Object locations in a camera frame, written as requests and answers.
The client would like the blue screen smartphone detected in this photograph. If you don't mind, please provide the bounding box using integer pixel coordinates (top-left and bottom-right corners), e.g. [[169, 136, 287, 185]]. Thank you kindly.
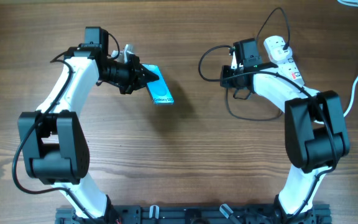
[[144, 64, 174, 105]]

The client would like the black usb charging cable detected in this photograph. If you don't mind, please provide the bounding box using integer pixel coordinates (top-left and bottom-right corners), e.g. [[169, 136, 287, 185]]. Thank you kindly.
[[224, 7, 291, 122]]

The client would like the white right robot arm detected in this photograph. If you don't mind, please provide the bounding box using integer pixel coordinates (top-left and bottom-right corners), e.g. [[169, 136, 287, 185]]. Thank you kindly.
[[220, 35, 350, 223]]

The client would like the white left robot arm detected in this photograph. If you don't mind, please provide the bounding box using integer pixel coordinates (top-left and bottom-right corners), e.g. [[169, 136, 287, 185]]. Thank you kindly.
[[12, 27, 162, 223]]

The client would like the white power strip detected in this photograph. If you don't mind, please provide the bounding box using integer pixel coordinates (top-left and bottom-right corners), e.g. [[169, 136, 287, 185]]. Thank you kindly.
[[264, 35, 305, 85]]

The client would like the white usb wall charger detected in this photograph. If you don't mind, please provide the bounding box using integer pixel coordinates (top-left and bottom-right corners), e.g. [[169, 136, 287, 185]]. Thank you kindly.
[[266, 46, 293, 64]]

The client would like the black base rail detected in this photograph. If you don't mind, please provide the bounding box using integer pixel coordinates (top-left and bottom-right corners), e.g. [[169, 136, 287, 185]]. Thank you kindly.
[[55, 204, 332, 224]]

